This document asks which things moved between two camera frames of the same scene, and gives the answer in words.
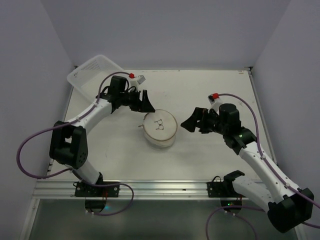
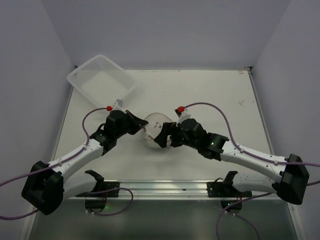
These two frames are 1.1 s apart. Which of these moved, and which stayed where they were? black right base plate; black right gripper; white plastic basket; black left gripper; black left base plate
Moved: black right gripper; black left gripper
Stayed: black left base plate; black right base plate; white plastic basket
